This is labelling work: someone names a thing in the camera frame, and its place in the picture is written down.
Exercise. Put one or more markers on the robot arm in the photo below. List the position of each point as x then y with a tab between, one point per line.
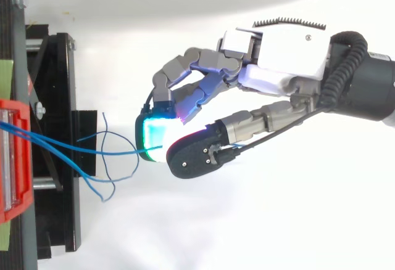
376	88

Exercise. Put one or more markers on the black stand with green tape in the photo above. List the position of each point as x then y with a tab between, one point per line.
64	97

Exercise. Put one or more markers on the red bin with clear plate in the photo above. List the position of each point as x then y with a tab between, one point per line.
24	159

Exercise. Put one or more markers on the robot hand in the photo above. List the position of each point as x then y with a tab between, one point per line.
287	51

